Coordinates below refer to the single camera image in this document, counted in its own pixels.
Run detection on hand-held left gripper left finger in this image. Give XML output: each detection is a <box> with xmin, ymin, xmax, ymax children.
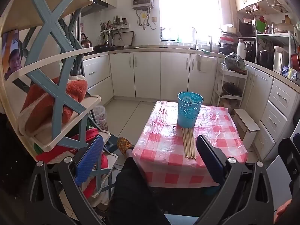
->
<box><xmin>25</xmin><ymin>135</ymin><xmax>105</xmax><ymax>225</ymax></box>

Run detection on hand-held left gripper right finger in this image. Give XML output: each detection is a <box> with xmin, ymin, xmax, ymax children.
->
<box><xmin>196</xmin><ymin>135</ymin><xmax>275</xmax><ymax>225</ymax></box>

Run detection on bundle of wooden chopsticks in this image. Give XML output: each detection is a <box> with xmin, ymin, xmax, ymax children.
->
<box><xmin>181</xmin><ymin>127</ymin><xmax>196</xmax><ymax>161</ymax></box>

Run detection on blue perforated plastic basket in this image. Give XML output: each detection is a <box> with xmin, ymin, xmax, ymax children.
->
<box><xmin>177</xmin><ymin>91</ymin><xmax>204</xmax><ymax>128</ymax></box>

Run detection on person's right hand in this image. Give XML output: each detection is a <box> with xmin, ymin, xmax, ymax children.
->
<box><xmin>274</xmin><ymin>199</ymin><xmax>293</xmax><ymax>219</ymax></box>

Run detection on red slipper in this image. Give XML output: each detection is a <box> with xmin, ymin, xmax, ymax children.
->
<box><xmin>35</xmin><ymin>133</ymin><xmax>109</xmax><ymax>200</ymax></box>

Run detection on yellow patterned slipper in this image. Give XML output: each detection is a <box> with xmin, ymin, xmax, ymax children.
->
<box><xmin>117</xmin><ymin>137</ymin><xmax>134</xmax><ymax>156</ymax></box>

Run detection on floral waste bin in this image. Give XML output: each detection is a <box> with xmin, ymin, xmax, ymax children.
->
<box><xmin>93</xmin><ymin>105</ymin><xmax>109</xmax><ymax>130</ymax></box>

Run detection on red checked plastic tablecloth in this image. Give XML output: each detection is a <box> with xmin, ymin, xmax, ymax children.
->
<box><xmin>132</xmin><ymin>101</ymin><xmax>248</xmax><ymax>188</ymax></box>

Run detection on white box stool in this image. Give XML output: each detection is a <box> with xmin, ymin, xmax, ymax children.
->
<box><xmin>233</xmin><ymin>109</ymin><xmax>261</xmax><ymax>149</ymax></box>

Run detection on person's leg in black trousers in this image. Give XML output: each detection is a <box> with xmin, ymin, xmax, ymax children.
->
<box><xmin>112</xmin><ymin>156</ymin><xmax>171</xmax><ymax>225</ymax></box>

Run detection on dark metal basin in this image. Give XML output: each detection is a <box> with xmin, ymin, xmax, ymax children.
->
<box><xmin>222</xmin><ymin>82</ymin><xmax>242</xmax><ymax>96</ymax></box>

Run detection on white cabinet run with drawers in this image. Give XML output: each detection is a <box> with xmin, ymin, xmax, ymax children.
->
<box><xmin>244</xmin><ymin>64</ymin><xmax>300</xmax><ymax>162</ymax></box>

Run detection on orange fluffy slipper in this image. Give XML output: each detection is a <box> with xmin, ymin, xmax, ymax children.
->
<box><xmin>17</xmin><ymin>75</ymin><xmax>89</xmax><ymax>136</ymax></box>

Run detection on white two-drawer cabinet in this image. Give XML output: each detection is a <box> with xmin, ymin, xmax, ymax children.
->
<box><xmin>82</xmin><ymin>55</ymin><xmax>115</xmax><ymax>106</ymax></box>

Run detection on white trolley shelf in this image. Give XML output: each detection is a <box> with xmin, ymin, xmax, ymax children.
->
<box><xmin>212</xmin><ymin>62</ymin><xmax>248</xmax><ymax>115</ymax></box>

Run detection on white hanging bin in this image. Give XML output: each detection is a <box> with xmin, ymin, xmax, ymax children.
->
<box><xmin>196</xmin><ymin>54</ymin><xmax>215</xmax><ymax>72</ymax></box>

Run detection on red pot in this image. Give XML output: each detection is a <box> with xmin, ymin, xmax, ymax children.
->
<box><xmin>291</xmin><ymin>53</ymin><xmax>300</xmax><ymax>72</ymax></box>

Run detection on filled plastic bag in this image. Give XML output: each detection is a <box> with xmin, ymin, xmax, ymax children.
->
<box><xmin>224</xmin><ymin>52</ymin><xmax>246</xmax><ymax>72</ymax></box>

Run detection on white four-door base cabinet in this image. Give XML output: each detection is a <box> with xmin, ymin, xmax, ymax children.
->
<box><xmin>109</xmin><ymin>52</ymin><xmax>225</xmax><ymax>100</ymax></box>

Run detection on white electric water boiler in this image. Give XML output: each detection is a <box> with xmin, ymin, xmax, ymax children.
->
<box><xmin>273</xmin><ymin>46</ymin><xmax>290</xmax><ymax>73</ymax></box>

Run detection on black cooking pot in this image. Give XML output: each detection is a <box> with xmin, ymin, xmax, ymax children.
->
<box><xmin>257</xmin><ymin>50</ymin><xmax>273</xmax><ymax>68</ymax></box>

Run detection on black wok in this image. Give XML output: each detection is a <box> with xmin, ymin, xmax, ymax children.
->
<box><xmin>94</xmin><ymin>43</ymin><xmax>110</xmax><ymax>53</ymax></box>

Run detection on white thermos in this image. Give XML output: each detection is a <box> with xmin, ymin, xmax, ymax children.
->
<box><xmin>237</xmin><ymin>40</ymin><xmax>246</xmax><ymax>60</ymax></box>

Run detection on steel kettle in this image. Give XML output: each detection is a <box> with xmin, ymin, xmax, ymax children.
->
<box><xmin>81</xmin><ymin>33</ymin><xmax>94</xmax><ymax>50</ymax></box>

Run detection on tall steel faucet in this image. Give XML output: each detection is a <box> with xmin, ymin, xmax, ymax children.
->
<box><xmin>190</xmin><ymin>26</ymin><xmax>200</xmax><ymax>50</ymax></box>

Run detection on stack of pans and dishes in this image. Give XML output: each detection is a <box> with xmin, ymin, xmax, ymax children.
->
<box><xmin>219</xmin><ymin>24</ymin><xmax>239</xmax><ymax>55</ymax></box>

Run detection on grey refrigerator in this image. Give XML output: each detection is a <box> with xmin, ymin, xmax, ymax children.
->
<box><xmin>70</xmin><ymin>0</ymin><xmax>85</xmax><ymax>94</ymax></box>

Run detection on dark framed tray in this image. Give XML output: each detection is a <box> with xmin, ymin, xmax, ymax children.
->
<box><xmin>112</xmin><ymin>31</ymin><xmax>136</xmax><ymax>47</ymax></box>

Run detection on white metal shelf rack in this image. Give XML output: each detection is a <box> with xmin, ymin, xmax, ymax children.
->
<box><xmin>255</xmin><ymin>31</ymin><xmax>300</xmax><ymax>73</ymax></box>

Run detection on microwave oven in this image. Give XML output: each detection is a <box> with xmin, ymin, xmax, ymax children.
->
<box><xmin>238</xmin><ymin>20</ymin><xmax>257</xmax><ymax>38</ymax></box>

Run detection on bright kitchen window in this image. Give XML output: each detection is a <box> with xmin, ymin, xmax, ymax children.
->
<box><xmin>159</xmin><ymin>0</ymin><xmax>222</xmax><ymax>44</ymax></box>

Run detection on water heater pipes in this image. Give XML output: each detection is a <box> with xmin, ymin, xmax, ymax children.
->
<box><xmin>136</xmin><ymin>8</ymin><xmax>152</xmax><ymax>31</ymax></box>

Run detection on range hood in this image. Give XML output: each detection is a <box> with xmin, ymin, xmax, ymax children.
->
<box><xmin>81</xmin><ymin>0</ymin><xmax>108</xmax><ymax>17</ymax></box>

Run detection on cream and blue shoe rack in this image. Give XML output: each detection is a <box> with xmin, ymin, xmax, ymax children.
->
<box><xmin>0</xmin><ymin>0</ymin><xmax>119</xmax><ymax>207</ymax></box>

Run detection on wall rack with utensils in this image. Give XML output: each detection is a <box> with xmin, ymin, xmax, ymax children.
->
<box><xmin>100</xmin><ymin>16</ymin><xmax>130</xmax><ymax>40</ymax></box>

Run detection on white wire hanging rack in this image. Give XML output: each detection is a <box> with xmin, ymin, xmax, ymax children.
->
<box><xmin>245</xmin><ymin>0</ymin><xmax>293</xmax><ymax>14</ymax></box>

